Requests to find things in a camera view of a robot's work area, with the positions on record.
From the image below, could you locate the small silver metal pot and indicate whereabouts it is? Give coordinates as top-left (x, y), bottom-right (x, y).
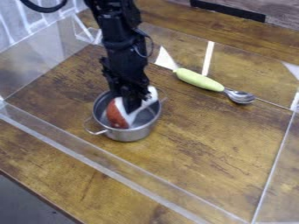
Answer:
top-left (82, 89), bottom-right (165, 142)

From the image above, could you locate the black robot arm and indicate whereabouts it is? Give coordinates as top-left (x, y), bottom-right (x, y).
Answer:
top-left (84, 0), bottom-right (150, 113)

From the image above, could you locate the black bar at back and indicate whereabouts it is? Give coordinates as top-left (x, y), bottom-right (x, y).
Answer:
top-left (189, 0), bottom-right (266, 23)

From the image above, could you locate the clear acrylic enclosure wall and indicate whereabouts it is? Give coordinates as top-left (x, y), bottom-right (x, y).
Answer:
top-left (0, 0), bottom-right (299, 224)

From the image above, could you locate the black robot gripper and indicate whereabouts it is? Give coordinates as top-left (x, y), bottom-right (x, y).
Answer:
top-left (100, 38), bottom-right (150, 114)

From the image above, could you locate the green handled metal spoon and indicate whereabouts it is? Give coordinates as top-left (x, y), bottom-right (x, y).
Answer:
top-left (173, 68), bottom-right (256, 104)

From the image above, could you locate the red and white plush mushroom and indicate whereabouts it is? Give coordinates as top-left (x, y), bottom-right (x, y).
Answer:
top-left (105, 86), bottom-right (157, 129)

